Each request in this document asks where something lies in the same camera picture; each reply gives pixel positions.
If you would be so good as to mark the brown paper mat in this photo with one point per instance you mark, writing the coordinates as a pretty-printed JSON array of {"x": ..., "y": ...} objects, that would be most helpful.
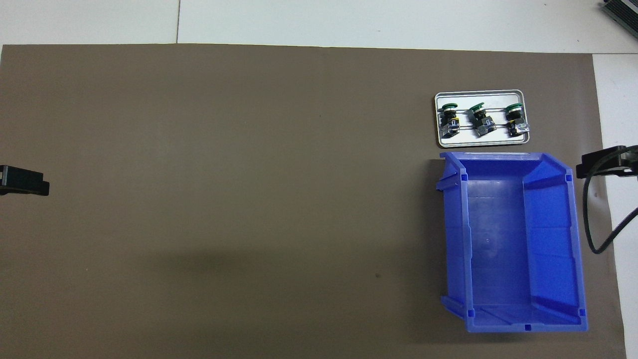
[{"x": 249, "y": 149}]

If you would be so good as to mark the grey ribbed metal device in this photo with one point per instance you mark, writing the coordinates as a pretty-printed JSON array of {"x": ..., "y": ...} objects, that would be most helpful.
[{"x": 625, "y": 9}]

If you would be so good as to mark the blue plastic storage bin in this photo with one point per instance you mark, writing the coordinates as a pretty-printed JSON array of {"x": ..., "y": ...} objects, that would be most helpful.
[{"x": 498, "y": 249}]

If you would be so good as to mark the thin metal rod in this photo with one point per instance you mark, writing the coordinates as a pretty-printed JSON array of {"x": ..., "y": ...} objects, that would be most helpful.
[
  {"x": 498, "y": 127},
  {"x": 498, "y": 108}
]

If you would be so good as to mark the silver metal tray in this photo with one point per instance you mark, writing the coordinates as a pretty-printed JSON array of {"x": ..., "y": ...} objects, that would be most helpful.
[{"x": 481, "y": 140}]

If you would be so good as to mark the green push button switch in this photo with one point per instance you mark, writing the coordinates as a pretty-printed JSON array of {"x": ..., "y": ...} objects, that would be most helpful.
[
  {"x": 479, "y": 118},
  {"x": 451, "y": 119},
  {"x": 513, "y": 115}
]

